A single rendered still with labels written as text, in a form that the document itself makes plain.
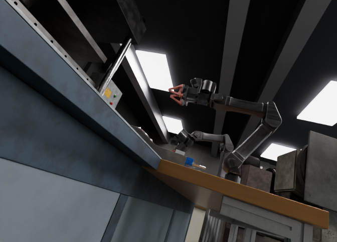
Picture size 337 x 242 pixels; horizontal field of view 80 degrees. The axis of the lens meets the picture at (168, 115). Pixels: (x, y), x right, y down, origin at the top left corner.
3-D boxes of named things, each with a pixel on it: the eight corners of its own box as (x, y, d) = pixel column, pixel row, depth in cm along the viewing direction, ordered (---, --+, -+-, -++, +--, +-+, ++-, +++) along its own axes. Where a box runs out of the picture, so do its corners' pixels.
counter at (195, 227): (198, 239, 632) (205, 211, 664) (195, 252, 413) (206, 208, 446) (174, 230, 654) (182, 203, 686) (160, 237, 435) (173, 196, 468)
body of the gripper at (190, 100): (185, 84, 100) (199, 87, 98) (186, 95, 109) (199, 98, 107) (181, 95, 97) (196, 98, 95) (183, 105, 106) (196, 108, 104)
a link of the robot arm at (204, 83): (202, 77, 101) (226, 81, 98) (202, 86, 108) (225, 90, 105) (197, 96, 96) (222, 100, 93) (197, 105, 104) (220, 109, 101)
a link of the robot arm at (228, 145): (193, 129, 140) (233, 134, 146) (189, 132, 148) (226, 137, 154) (193, 146, 136) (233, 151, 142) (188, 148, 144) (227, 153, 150)
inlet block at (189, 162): (202, 175, 79) (205, 162, 81) (205, 174, 74) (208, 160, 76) (171, 164, 80) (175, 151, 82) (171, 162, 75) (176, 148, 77)
